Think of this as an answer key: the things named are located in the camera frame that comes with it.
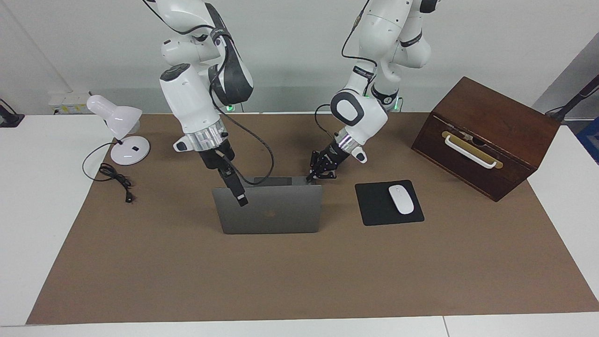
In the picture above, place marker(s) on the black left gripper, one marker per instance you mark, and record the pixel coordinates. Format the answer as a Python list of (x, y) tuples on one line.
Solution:
[(330, 157)]

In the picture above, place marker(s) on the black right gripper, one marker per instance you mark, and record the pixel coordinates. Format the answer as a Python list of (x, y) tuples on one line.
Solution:
[(216, 160)]

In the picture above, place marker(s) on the silver grey laptop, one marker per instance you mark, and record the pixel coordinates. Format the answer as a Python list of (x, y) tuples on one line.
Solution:
[(281, 210)]

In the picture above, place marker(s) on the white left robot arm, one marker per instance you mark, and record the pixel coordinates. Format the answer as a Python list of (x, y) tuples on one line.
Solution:
[(360, 112)]

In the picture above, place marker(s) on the black mouse pad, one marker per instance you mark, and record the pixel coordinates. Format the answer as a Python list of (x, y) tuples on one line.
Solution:
[(374, 206)]

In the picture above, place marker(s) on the white computer mouse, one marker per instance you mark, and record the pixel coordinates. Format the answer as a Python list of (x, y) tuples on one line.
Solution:
[(401, 200)]

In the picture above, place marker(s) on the brown table mat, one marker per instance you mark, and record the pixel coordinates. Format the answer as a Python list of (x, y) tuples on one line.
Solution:
[(299, 271)]

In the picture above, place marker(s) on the white desk lamp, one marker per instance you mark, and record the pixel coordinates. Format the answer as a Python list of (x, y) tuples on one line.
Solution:
[(117, 119)]

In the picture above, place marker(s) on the dark brown wooden box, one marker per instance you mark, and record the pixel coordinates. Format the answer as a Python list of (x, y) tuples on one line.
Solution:
[(505, 126)]

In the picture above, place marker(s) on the white power strip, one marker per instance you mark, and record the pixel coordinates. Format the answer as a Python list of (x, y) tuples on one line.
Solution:
[(58, 105)]

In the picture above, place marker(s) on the black stand pole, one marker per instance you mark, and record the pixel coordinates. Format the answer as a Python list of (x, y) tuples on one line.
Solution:
[(573, 100)]

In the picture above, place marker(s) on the blue object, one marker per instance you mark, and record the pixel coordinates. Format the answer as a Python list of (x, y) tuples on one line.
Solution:
[(592, 138)]

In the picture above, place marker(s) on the black clamp mount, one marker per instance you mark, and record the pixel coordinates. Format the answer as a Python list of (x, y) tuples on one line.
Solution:
[(7, 117)]

